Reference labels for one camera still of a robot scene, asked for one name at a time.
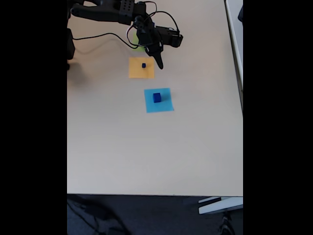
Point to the light blue paper square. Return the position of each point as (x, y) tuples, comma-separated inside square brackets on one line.
[(166, 105)]

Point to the small blue cube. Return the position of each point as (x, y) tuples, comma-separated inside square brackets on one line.
[(157, 98)]

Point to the dark blue object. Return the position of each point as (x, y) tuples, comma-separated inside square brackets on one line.
[(241, 13)]

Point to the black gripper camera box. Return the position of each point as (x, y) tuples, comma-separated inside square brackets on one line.
[(172, 36)]

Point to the green paper square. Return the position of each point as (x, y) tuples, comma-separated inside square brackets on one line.
[(135, 39)]

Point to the orange paper square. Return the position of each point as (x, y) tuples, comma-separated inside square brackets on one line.
[(137, 72)]

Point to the white side desk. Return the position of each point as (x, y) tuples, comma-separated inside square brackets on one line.
[(236, 36)]

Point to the white table foot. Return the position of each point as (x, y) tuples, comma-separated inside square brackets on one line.
[(220, 205)]

